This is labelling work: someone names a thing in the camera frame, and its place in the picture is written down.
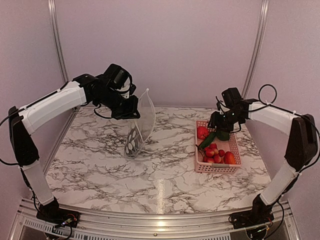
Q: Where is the right aluminium frame post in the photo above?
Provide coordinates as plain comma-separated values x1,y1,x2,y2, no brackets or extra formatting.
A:
241,0,270,98

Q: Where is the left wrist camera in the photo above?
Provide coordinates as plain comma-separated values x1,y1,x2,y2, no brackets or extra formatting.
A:
102,63,137,99

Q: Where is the green cucumber toy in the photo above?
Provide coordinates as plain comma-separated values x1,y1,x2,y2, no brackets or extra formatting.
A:
198,131,216,149

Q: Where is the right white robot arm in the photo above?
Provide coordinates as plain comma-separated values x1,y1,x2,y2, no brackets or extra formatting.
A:
208,98,319,224

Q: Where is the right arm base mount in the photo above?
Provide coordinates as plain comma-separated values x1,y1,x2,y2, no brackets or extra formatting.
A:
228,210,275,229

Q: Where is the green pepper toy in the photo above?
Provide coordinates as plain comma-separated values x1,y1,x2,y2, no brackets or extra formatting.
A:
216,130,230,142

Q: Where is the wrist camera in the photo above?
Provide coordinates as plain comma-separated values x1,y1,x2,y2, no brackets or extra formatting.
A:
102,63,137,99
215,87,243,111

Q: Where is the red cherry bunch toy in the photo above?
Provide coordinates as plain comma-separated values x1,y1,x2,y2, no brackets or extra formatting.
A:
196,145,226,164

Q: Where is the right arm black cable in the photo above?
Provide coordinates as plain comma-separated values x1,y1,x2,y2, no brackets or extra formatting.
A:
258,84,320,173

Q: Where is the orange red mango toy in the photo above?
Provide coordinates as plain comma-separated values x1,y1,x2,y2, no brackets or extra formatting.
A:
224,151,237,165

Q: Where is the red tomato toy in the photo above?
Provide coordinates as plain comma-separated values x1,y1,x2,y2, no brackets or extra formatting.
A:
196,126,209,140

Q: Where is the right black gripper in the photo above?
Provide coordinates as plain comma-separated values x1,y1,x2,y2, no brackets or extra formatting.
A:
207,108,244,133

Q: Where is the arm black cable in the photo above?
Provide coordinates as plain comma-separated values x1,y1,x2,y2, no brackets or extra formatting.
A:
258,84,320,173
93,104,116,119

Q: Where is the clear zip top bag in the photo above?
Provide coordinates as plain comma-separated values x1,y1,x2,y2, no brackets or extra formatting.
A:
124,88,156,159

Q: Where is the purple eggplant toy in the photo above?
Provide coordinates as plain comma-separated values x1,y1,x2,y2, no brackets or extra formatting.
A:
126,135,143,157

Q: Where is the aluminium frame post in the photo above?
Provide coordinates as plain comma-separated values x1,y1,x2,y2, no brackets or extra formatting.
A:
47,0,73,83
241,0,270,98

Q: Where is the left aluminium frame post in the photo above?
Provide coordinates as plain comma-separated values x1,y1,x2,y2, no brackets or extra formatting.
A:
47,0,73,83

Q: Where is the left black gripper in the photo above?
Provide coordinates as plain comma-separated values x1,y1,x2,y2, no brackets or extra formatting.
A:
95,86,140,120

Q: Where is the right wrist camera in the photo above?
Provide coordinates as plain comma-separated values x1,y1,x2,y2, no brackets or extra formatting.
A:
215,87,243,111

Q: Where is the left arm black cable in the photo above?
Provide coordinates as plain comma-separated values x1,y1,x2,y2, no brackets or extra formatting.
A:
93,104,116,119

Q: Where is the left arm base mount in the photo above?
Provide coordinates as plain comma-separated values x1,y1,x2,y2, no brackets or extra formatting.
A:
36,208,80,228

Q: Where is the curved aluminium front rail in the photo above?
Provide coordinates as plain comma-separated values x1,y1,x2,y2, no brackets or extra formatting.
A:
9,199,301,240

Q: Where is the pink plastic basket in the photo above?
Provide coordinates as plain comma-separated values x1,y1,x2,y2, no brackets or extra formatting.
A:
194,120,242,174

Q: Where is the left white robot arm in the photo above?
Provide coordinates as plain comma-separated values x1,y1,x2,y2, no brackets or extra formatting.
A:
6,70,140,223

